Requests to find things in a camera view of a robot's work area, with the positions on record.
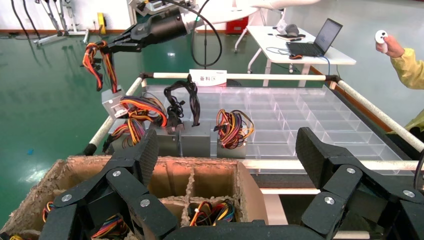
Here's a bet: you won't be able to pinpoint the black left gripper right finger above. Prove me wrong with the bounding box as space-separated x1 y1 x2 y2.
294 126 424 240

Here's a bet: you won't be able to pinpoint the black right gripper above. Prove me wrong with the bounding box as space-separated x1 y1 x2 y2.
106 9 191 54

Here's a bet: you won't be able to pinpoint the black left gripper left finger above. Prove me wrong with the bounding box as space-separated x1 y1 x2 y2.
39 127 180 240

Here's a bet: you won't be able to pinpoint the white remote control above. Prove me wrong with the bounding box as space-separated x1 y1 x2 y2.
374 29 389 54

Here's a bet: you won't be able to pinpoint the forearm in yellow sleeve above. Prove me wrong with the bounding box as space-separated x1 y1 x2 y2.
390 47 424 90

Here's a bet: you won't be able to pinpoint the person's hand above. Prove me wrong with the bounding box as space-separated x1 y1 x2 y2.
375 34 406 59

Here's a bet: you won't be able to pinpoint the yellow device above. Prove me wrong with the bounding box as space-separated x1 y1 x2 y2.
96 12 108 36

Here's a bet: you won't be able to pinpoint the white metal stand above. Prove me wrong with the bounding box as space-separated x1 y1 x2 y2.
33 0 90 46

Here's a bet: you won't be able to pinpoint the brown cardboard divider box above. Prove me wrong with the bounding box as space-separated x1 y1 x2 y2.
0 155 269 240

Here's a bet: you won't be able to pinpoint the white printed sign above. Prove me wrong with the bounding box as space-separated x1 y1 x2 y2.
189 68 228 88

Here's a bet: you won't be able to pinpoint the clear plastic divider tray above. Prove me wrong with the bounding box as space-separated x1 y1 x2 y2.
109 84 403 163

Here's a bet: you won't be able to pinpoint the white round table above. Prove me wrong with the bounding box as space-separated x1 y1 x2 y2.
198 4 263 54

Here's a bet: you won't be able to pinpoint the red box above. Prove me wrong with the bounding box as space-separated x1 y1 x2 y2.
226 16 249 35

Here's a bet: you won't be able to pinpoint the white rectangular desk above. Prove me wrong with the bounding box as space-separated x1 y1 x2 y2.
246 25 357 89

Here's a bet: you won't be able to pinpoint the black laptop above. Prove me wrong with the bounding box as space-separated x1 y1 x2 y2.
286 18 344 58

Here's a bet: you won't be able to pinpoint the grey cap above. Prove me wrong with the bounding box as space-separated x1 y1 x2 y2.
284 23 301 38

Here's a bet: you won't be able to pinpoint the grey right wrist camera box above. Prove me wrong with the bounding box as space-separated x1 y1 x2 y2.
127 0 196 17

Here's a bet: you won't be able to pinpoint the grey power supply, black cables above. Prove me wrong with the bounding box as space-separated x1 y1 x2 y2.
155 74 213 158

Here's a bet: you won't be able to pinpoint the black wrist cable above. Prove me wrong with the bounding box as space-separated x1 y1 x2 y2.
162 0 223 69

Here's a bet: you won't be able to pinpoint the black hoses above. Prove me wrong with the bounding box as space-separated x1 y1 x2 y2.
9 0 42 40

